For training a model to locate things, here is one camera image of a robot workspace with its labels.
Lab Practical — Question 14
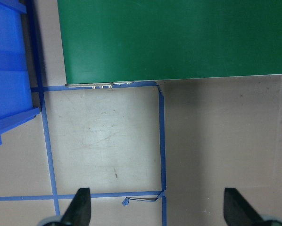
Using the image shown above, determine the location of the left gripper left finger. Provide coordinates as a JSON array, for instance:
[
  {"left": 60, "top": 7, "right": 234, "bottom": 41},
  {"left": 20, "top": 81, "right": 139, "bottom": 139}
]
[{"left": 60, "top": 188, "right": 91, "bottom": 226}]

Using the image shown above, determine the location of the green conveyor belt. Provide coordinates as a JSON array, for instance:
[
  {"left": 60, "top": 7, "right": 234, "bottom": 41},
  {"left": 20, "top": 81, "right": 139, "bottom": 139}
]
[{"left": 58, "top": 0, "right": 282, "bottom": 84}]

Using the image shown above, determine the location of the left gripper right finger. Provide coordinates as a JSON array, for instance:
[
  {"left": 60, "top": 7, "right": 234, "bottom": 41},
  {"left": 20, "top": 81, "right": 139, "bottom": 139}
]
[{"left": 223, "top": 188, "right": 268, "bottom": 226}]

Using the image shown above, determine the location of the blue bin robot left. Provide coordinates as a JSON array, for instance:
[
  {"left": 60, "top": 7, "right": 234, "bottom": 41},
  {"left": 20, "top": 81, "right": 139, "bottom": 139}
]
[{"left": 0, "top": 0, "right": 40, "bottom": 145}]

